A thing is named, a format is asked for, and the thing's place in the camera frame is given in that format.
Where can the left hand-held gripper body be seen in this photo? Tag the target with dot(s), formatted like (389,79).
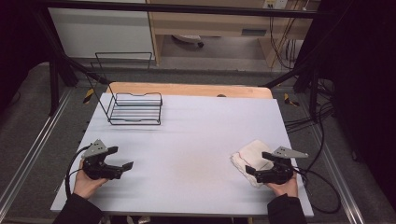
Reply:
(99,169)

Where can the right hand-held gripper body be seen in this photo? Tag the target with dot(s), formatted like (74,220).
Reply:
(277,172)

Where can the white towel with red stripe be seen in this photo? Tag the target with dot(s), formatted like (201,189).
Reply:
(251,153)

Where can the person's right hand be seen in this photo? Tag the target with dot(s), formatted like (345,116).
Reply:
(285,188)

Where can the person's left hand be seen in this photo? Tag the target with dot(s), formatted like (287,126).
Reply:
(85,185)

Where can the yellow black tape marker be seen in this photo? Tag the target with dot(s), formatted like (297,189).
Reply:
(289,100)
(88,95)

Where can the white table mat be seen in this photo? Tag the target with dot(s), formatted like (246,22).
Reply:
(186,146)

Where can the wooden table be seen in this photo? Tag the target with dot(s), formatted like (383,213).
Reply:
(193,89)

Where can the white cabinet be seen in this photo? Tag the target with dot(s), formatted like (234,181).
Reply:
(99,31)

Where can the white object under desk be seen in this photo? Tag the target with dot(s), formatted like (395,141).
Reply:
(186,38)

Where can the light wooden desk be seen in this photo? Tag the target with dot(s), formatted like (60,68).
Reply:
(218,23)

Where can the white power strip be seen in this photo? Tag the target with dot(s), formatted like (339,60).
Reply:
(275,3)

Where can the aluminium floor rail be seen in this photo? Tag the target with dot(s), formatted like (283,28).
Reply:
(34,149)
(339,177)

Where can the black metal frame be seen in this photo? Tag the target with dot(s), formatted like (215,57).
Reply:
(174,8)

